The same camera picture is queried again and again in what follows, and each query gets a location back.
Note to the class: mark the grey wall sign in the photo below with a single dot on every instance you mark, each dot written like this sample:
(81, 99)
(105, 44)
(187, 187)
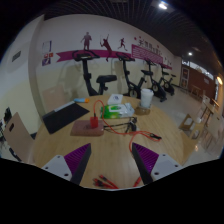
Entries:
(16, 56)

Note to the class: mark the red charger block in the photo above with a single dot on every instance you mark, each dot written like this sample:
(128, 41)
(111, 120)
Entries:
(94, 122)

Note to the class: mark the purple and orange wall poster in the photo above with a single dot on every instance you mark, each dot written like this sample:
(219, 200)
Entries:
(46, 60)

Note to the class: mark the green wet wipes pack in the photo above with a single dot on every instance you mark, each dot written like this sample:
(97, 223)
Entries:
(116, 111)

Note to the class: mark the black keyboard cover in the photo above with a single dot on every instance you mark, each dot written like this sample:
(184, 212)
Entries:
(63, 116)

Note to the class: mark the pale wooden chair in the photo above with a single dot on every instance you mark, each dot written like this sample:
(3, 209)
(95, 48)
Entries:
(55, 100)
(16, 136)

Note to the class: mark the black exercise bike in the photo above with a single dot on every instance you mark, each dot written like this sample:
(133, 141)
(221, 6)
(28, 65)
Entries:
(156, 87)
(167, 85)
(126, 75)
(87, 75)

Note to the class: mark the blue and orange tube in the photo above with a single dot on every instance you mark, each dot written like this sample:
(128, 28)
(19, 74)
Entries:
(81, 100)

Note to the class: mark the small white box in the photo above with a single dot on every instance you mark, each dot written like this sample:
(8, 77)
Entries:
(115, 99)

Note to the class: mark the white wall poster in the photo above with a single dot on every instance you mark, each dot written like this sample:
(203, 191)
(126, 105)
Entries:
(47, 47)

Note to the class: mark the brown round coaster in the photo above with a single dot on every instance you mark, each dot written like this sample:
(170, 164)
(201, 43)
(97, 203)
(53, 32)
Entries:
(142, 111)

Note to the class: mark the wooden chairs and tables group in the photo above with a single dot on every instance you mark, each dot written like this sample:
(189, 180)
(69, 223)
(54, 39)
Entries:
(208, 116)

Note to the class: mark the white lidded cup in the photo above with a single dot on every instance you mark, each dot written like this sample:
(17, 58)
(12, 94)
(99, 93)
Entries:
(146, 97)

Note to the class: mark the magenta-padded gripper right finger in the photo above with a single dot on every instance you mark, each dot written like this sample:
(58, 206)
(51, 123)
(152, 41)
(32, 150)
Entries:
(146, 159)

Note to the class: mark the round ceiling light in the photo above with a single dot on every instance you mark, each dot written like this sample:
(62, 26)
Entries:
(163, 5)
(190, 53)

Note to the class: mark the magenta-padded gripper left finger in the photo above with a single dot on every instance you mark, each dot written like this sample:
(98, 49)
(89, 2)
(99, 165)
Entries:
(77, 159)

